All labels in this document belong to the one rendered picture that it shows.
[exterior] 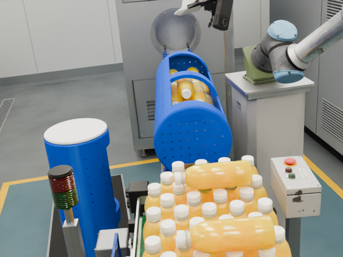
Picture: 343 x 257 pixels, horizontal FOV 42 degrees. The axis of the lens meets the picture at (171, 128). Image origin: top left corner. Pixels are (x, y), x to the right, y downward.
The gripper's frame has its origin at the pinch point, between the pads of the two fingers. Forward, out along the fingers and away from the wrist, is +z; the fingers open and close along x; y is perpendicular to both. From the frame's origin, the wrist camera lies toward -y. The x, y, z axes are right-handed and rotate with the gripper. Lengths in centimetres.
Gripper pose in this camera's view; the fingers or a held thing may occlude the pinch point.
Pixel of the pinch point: (192, 23)
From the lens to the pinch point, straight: 152.0
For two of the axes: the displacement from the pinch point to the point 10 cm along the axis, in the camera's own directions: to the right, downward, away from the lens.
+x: -7.8, -1.3, -6.1
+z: -6.2, 3.5, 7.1
